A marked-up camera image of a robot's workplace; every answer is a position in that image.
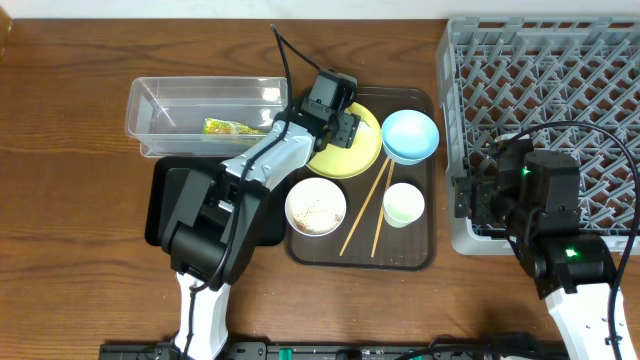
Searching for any pale green cup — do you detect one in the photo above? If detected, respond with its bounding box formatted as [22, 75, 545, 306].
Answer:
[383, 183, 425, 228]

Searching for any light blue bowl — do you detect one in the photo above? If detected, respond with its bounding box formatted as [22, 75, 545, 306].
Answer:
[381, 109, 440, 165]

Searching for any white bowl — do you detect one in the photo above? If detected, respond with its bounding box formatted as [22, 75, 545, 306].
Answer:
[285, 177, 347, 237]

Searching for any green snack wrapper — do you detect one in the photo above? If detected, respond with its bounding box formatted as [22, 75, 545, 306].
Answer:
[202, 118, 267, 135]

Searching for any white tissue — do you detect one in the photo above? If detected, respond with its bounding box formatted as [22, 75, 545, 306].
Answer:
[358, 120, 370, 131]

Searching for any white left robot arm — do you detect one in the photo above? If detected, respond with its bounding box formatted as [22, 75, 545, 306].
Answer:
[159, 108, 327, 359]

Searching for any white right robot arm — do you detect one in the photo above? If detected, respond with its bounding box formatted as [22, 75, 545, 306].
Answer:
[452, 150, 637, 359]

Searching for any black food waste tray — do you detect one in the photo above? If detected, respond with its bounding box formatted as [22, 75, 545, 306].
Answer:
[145, 156, 291, 246]

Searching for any grey dishwasher rack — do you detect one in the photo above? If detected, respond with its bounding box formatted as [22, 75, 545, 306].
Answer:
[436, 17, 639, 252]

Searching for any clear plastic waste bin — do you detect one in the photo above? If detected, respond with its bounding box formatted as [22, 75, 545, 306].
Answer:
[126, 76, 288, 158]

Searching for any yellow plate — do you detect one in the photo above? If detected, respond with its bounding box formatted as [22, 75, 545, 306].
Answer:
[307, 102, 382, 179]

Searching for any left wooden chopstick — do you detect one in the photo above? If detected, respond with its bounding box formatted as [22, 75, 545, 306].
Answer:
[339, 157, 390, 257]

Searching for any brown serving tray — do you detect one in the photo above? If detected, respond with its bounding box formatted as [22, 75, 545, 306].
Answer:
[284, 84, 437, 272]

